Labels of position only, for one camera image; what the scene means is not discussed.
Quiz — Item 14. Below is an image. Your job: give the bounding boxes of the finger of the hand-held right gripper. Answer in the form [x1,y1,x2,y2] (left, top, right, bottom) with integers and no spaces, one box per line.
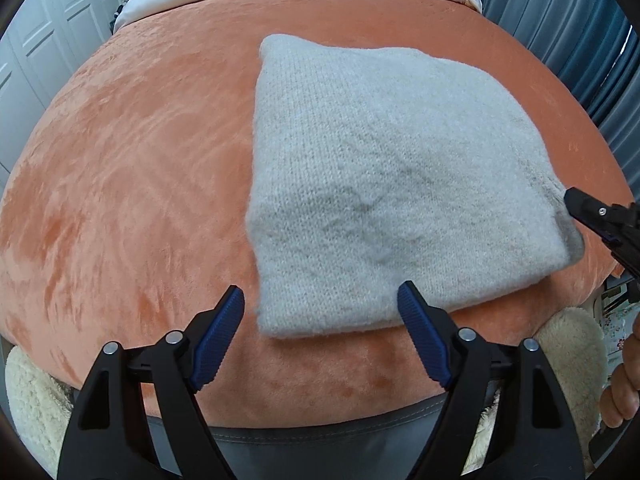
[564,187,640,279]

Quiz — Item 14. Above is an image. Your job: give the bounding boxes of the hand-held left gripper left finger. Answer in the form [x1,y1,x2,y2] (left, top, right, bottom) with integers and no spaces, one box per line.
[56,285,246,480]

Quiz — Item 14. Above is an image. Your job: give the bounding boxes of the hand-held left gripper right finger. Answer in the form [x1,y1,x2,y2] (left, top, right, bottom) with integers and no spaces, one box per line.
[396,280,586,480]

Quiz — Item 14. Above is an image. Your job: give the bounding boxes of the grey sweater with black hearts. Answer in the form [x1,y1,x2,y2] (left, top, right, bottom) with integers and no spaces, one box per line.
[245,34,586,340]

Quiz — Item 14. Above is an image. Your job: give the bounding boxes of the person's right hand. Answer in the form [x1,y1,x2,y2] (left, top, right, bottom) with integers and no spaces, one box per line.
[599,310,640,427]

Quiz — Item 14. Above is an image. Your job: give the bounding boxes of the cream fluffy rug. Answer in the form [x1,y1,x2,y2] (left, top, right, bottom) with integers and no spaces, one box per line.
[2,347,76,480]
[475,305,610,480]

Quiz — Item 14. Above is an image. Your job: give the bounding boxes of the floral printed cloth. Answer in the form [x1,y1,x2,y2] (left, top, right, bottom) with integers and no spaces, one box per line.
[602,282,640,366]

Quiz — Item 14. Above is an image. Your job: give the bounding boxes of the orange plush blanket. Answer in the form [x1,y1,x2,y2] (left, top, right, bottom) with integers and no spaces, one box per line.
[0,0,636,428]

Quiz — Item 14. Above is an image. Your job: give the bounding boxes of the grey blue curtain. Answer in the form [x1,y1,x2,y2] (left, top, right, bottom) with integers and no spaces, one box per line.
[470,0,640,161]

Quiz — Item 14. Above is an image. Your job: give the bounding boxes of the white wardrobe doors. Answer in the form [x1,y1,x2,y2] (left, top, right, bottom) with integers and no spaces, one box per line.
[0,0,131,176]

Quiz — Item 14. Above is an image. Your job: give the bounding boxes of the grey leather bed frame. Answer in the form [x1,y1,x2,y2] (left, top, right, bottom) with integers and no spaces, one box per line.
[145,392,501,480]

